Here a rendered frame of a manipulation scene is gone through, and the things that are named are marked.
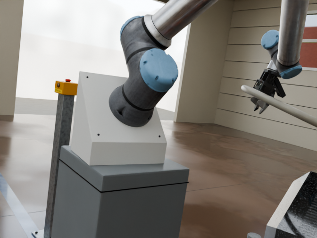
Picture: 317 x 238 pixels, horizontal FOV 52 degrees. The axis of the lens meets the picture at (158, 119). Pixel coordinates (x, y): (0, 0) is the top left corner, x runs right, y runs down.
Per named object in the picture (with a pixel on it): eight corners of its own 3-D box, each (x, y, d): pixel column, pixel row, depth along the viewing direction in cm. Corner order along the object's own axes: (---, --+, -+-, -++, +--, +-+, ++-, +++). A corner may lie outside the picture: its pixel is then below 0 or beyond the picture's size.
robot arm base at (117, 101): (110, 123, 123) (120, 108, 116) (106, 84, 133) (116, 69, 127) (154, 130, 133) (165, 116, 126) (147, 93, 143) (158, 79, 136)
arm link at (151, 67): (127, 107, 118) (149, 77, 106) (119, 71, 127) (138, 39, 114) (162, 111, 127) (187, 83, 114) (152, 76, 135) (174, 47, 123)
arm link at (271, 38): (284, 42, 138) (296, 51, 147) (273, 23, 144) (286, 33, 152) (265, 55, 144) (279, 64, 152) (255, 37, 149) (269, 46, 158)
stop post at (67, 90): (58, 227, 240) (74, 80, 226) (71, 239, 226) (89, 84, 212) (31, 233, 226) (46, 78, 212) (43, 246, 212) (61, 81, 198)
